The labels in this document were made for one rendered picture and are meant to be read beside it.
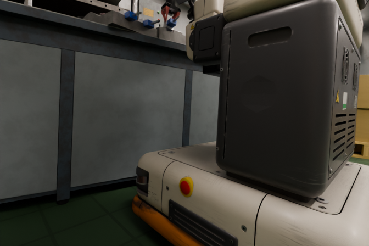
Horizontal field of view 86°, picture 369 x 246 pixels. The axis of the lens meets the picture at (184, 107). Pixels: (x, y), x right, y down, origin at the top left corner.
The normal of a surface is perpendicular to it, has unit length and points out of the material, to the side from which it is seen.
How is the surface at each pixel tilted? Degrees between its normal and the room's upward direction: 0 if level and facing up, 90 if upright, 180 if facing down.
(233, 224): 90
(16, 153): 90
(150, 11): 90
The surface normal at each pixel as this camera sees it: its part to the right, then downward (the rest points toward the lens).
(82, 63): 0.56, 0.05
